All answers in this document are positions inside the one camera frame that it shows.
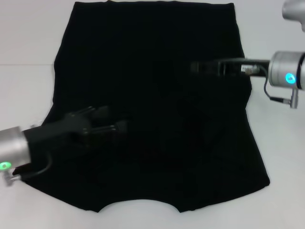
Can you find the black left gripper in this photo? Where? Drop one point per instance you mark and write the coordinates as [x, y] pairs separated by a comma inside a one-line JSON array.
[[57, 136]]

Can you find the black shirt with FREE print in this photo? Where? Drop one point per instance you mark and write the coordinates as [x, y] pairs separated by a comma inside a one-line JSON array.
[[155, 47]]

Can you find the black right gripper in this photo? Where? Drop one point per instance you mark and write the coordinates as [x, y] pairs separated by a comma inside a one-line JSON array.
[[238, 68]]

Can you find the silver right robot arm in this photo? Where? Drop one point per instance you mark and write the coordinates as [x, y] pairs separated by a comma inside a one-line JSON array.
[[283, 66]]

